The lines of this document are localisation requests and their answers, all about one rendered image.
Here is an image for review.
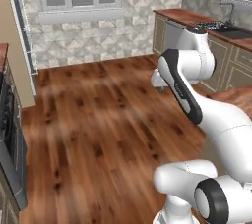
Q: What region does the dark sink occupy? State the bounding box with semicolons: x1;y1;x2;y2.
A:
218;27;252;41

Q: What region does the dark tap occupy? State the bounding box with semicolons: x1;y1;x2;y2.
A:
220;1;236;26

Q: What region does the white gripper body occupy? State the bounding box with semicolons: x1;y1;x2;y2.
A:
150;68;172;89

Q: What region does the white fridge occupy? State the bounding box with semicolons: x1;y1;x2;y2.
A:
3;0;38;97

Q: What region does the grey dishwasher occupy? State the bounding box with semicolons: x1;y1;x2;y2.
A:
163;20;185;54

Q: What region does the beige cupboard run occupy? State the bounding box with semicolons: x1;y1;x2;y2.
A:
152;9;252;94

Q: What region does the black dish rack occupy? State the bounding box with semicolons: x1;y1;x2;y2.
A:
196;20;228;32

